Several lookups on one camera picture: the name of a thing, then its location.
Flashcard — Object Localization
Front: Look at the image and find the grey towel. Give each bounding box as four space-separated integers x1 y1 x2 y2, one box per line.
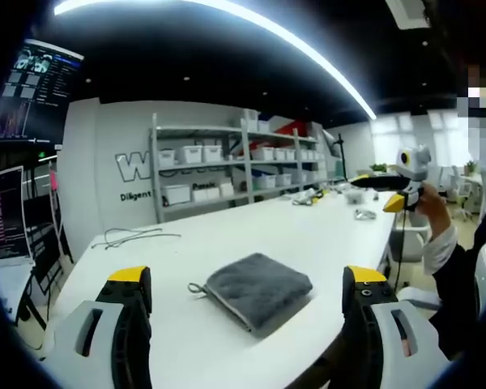
187 252 314 339

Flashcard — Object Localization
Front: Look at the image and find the person's right hand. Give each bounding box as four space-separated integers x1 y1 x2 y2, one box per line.
414 182 453 241

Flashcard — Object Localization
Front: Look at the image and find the black pole stand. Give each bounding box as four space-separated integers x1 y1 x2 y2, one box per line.
333 133 348 182

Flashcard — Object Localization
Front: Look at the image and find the white office chair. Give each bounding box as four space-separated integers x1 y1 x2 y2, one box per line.
452 177 477 223

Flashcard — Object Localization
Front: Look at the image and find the pile of small parts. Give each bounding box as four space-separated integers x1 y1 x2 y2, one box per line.
290 187 330 207

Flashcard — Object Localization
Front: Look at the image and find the grey metal shelf unit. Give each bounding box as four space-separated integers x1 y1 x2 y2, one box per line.
147 108 330 224

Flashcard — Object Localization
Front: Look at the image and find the ceiling light strip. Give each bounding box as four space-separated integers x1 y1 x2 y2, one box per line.
53 0 378 121

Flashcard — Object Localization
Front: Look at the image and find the ceiling air vent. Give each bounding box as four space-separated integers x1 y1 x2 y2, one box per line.
384 0 433 31

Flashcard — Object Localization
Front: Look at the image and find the desk computer monitor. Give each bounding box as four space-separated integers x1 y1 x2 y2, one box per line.
0 165 36 265

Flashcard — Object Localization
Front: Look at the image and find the group of white storage boxes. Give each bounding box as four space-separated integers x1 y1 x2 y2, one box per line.
157 109 329 206

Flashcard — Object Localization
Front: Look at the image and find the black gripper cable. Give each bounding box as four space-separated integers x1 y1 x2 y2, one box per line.
393 207 411 293

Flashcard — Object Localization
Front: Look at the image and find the grey cable loop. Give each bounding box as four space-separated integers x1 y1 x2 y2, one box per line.
92 227 182 250

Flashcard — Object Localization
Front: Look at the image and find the wall-mounted display screen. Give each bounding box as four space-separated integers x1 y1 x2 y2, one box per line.
0 38 85 143

